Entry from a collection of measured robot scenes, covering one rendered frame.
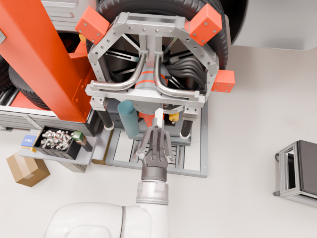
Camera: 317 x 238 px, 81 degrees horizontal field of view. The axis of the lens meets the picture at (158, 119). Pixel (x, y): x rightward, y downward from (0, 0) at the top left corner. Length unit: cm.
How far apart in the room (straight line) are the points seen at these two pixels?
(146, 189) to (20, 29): 63
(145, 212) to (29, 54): 67
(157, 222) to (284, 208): 135
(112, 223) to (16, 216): 137
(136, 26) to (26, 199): 149
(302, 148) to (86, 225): 138
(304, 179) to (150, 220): 114
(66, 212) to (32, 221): 124
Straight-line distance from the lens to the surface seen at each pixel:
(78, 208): 50
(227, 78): 88
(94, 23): 77
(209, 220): 154
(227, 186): 161
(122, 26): 71
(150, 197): 51
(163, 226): 52
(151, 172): 53
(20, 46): 84
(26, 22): 81
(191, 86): 104
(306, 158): 154
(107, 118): 79
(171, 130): 143
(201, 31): 69
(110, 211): 50
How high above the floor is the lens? 149
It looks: 60 degrees down
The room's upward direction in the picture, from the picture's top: straight up
